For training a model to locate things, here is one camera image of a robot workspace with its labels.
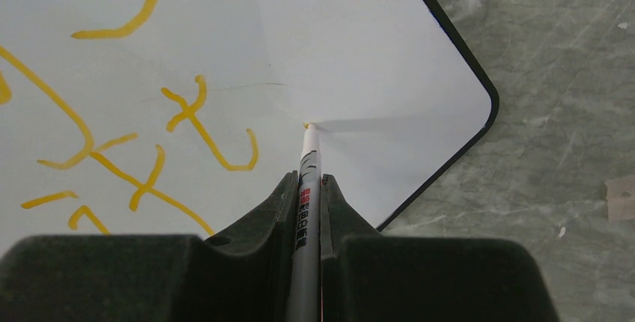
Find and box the white whiteboard marker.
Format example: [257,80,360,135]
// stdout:
[285,124,321,321]

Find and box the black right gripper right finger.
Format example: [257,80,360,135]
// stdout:
[320,174,559,321]

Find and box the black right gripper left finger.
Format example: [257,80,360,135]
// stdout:
[1,171,298,321]

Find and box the white whiteboard black frame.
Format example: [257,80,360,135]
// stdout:
[1,0,497,251]

